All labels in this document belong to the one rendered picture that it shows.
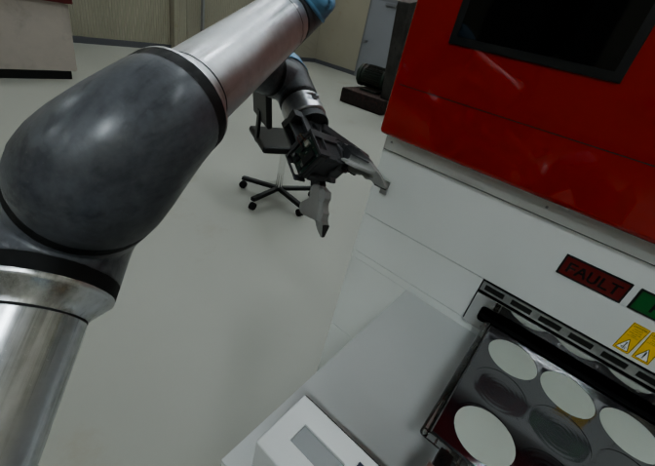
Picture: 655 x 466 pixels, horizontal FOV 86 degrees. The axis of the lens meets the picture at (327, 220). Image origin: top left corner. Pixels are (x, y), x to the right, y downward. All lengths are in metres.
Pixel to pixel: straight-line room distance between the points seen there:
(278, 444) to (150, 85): 0.44
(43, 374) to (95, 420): 1.38
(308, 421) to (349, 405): 0.21
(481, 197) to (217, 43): 0.66
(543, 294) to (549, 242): 0.12
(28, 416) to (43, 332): 0.06
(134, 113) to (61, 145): 0.05
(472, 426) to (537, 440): 0.12
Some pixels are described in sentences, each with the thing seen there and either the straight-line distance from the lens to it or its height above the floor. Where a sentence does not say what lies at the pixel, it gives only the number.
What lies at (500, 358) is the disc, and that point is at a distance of 0.87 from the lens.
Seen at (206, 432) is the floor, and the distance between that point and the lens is 1.63.
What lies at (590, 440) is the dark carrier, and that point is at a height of 0.90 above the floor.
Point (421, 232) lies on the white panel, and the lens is 0.95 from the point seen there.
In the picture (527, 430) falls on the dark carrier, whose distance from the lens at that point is 0.79.
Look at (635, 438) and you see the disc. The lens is 0.94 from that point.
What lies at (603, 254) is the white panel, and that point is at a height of 1.15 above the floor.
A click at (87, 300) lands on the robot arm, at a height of 1.20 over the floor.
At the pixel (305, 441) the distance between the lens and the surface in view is 0.55.
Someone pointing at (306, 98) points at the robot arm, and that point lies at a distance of 0.65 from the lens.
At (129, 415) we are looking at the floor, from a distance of 1.70.
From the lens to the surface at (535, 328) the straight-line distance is 0.95.
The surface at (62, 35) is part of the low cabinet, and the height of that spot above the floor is 0.54.
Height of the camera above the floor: 1.44
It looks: 30 degrees down
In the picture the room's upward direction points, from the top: 14 degrees clockwise
